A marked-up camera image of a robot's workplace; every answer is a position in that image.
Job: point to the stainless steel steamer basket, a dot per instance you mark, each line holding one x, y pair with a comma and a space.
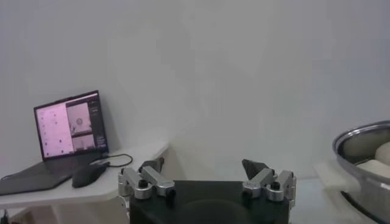
365, 188

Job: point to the white side table with mouse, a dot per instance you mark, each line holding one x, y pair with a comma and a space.
143, 152

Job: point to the black computer mouse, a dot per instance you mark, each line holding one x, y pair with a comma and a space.
88, 175

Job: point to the black laptop beside mouse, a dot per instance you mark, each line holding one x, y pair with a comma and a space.
70, 128

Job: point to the steel steamer pot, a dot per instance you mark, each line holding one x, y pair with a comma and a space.
326, 176

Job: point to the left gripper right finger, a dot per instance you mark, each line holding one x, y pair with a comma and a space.
259, 181

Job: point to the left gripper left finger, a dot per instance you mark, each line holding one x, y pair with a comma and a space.
158, 182

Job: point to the white steamed baozi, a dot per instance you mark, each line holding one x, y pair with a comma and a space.
384, 153

